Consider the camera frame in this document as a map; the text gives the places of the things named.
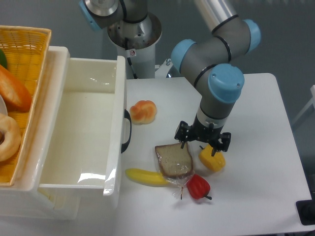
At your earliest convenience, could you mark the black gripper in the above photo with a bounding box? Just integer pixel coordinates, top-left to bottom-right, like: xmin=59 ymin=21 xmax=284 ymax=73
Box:
xmin=174 ymin=117 xmax=231 ymax=156

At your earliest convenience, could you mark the bagged toast slice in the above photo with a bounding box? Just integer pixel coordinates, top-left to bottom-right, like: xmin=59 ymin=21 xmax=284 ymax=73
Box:
xmin=155 ymin=143 xmax=194 ymax=200

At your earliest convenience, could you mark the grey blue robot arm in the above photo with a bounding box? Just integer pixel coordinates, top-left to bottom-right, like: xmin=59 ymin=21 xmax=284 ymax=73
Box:
xmin=79 ymin=0 xmax=261 ymax=153

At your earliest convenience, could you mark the yellow toy bell pepper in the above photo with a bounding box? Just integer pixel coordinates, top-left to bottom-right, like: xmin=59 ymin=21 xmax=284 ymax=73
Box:
xmin=198 ymin=145 xmax=226 ymax=172

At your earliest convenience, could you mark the red toy bell pepper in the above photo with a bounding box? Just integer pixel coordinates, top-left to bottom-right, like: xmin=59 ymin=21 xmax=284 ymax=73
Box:
xmin=187 ymin=174 xmax=212 ymax=200

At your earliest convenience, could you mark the orange knotted bread roll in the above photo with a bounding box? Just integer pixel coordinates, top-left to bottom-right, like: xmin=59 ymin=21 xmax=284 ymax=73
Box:
xmin=129 ymin=100 xmax=157 ymax=124

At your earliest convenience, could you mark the yellow toy banana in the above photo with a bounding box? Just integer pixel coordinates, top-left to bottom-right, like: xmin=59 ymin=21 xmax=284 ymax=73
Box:
xmin=125 ymin=168 xmax=168 ymax=187

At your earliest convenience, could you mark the white plastic drawer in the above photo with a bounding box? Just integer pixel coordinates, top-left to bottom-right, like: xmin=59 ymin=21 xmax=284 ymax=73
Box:
xmin=39 ymin=56 xmax=126 ymax=208

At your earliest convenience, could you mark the black device at edge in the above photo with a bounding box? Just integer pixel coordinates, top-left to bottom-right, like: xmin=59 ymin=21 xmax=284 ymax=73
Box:
xmin=296 ymin=200 xmax=315 ymax=226

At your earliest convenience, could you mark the orange baguette loaf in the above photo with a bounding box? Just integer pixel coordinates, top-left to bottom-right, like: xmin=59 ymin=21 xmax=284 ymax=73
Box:
xmin=0 ymin=65 xmax=32 ymax=112

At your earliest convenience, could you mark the beige bagel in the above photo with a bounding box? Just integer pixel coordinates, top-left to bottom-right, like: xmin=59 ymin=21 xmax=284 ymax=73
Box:
xmin=0 ymin=114 xmax=22 ymax=162

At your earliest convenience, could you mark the yellow woven basket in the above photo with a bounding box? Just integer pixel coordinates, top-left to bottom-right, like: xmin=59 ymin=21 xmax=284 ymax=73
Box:
xmin=0 ymin=25 xmax=52 ymax=187

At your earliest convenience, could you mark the white plate in basket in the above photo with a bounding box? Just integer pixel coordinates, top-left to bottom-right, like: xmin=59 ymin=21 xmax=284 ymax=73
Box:
xmin=0 ymin=96 xmax=8 ymax=116

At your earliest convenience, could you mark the green toy vegetable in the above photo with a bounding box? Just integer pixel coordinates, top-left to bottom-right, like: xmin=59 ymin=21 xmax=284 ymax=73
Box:
xmin=0 ymin=49 xmax=7 ymax=69

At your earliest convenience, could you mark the metal mounting bracket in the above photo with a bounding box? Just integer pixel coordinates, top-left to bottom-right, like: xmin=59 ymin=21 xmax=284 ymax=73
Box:
xmin=155 ymin=59 xmax=176 ymax=78

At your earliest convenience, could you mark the black drawer handle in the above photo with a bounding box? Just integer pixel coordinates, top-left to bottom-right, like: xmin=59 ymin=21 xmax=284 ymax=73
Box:
xmin=121 ymin=109 xmax=132 ymax=153

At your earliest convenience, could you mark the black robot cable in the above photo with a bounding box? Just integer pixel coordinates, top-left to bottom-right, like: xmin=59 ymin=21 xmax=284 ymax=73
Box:
xmin=126 ymin=56 xmax=138 ymax=80

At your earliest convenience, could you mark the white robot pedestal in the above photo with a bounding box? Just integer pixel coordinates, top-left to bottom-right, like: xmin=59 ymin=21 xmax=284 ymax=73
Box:
xmin=107 ymin=12 xmax=162 ymax=79

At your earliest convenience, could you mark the white frame at right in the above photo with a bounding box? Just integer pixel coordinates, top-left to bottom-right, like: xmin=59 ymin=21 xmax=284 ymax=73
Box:
xmin=291 ymin=85 xmax=315 ymax=129

